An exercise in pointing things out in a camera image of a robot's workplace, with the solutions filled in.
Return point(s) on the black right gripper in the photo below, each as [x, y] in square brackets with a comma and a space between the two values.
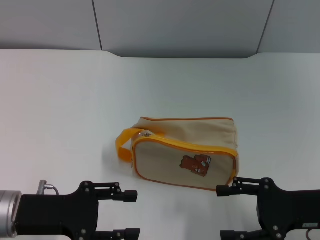
[290, 212]

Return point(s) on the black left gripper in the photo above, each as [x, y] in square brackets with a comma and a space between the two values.
[55, 215]

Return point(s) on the beige food bag orange trim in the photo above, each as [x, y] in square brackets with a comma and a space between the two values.
[162, 160]

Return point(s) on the white and silver left arm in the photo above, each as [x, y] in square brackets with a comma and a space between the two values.
[8, 215]

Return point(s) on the silver zipper pull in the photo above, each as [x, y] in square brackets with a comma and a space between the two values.
[146, 135]

